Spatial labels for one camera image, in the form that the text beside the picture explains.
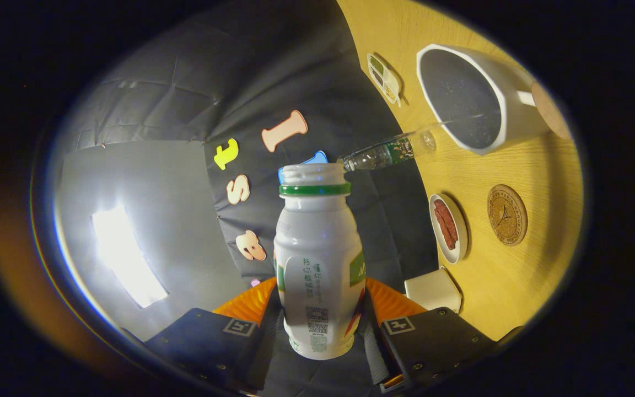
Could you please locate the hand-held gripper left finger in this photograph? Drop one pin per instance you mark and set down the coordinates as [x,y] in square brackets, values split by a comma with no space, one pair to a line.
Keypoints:
[265,347]

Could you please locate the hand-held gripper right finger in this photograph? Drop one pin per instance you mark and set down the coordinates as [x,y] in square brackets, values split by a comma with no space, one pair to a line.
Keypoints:
[375,347]

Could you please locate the white juice bottle green label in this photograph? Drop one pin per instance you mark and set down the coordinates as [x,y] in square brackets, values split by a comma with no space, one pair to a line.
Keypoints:
[317,242]

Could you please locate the round cork coaster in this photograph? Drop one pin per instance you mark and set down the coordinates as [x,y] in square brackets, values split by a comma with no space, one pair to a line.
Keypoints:
[507,215]

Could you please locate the clear plastic water bottle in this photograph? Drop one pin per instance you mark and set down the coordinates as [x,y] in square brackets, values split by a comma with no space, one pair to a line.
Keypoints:
[389,153]

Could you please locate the cream toaster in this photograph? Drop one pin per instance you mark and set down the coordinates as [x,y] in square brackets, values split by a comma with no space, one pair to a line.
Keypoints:
[433,289]

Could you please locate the wooden table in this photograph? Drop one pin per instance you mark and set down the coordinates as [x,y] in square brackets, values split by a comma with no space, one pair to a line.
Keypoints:
[494,286]

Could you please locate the red dried meat slices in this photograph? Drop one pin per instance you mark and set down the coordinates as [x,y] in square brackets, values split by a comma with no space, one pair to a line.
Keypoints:
[446,225]

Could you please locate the round white plate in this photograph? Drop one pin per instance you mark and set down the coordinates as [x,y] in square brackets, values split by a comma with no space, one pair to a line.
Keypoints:
[459,231]

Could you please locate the yellow beans heap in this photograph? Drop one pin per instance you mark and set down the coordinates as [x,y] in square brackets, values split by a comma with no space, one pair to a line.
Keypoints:
[390,94]

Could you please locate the white divided dish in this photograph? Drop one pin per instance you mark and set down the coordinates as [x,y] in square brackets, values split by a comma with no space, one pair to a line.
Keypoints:
[392,80]

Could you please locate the dark beans heap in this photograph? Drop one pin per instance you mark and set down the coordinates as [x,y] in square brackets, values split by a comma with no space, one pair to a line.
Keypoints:
[377,77]

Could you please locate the black backdrop cloth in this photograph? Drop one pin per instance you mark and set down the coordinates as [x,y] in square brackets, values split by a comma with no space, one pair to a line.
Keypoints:
[295,66]

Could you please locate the green beans heap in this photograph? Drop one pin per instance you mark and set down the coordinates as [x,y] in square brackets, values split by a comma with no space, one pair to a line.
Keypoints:
[376,63]

